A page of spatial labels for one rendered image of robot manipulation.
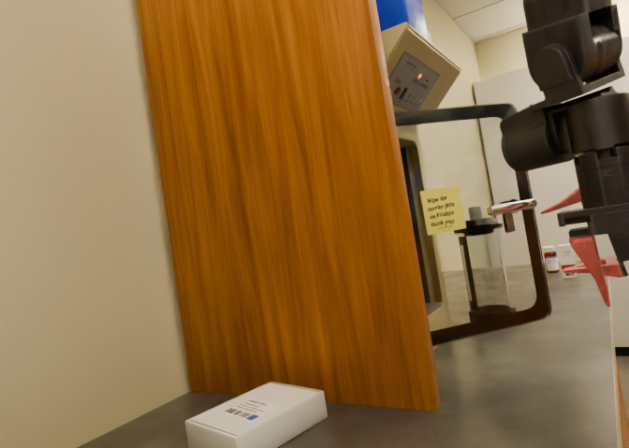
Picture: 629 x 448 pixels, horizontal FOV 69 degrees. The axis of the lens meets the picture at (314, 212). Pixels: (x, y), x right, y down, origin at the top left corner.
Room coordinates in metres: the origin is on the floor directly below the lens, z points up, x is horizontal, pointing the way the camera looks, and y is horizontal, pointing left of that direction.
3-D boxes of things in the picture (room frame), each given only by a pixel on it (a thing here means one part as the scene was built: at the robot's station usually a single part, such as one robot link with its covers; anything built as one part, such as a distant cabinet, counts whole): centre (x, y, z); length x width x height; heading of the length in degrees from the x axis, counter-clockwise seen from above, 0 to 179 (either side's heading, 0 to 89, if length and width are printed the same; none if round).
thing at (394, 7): (0.79, -0.18, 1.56); 0.10 x 0.10 x 0.09; 58
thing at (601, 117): (0.46, -0.29, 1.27); 0.07 x 0.06 x 0.07; 27
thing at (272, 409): (0.66, 0.12, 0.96); 0.16 x 0.12 x 0.04; 137
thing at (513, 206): (0.79, -0.33, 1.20); 0.10 x 0.05 x 0.03; 106
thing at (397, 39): (0.86, -0.22, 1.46); 0.32 x 0.11 x 0.10; 148
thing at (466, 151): (0.80, -0.25, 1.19); 0.30 x 0.01 x 0.40; 106
